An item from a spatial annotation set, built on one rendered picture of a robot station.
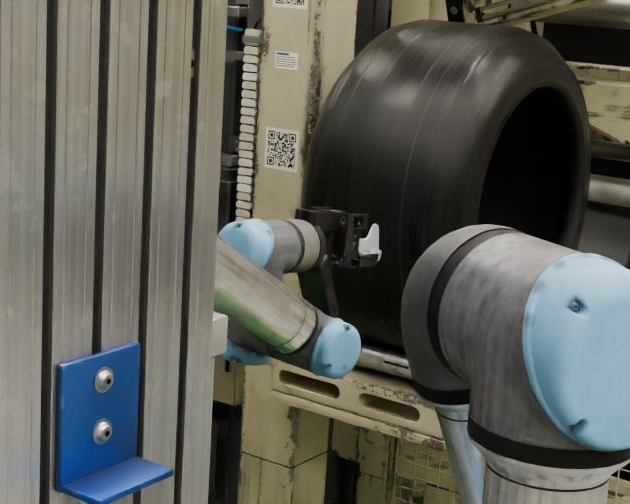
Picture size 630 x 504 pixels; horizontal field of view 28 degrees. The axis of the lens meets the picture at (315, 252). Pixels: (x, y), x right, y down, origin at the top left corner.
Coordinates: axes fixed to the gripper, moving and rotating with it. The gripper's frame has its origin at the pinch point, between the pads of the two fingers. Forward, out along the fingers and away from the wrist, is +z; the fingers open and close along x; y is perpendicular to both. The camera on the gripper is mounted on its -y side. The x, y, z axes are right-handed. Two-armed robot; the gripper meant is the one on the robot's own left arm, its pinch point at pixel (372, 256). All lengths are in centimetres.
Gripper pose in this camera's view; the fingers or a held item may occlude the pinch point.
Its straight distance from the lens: 194.1
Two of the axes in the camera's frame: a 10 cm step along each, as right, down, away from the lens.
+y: 1.3, -9.8, -1.2
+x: -8.2, -1.7, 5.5
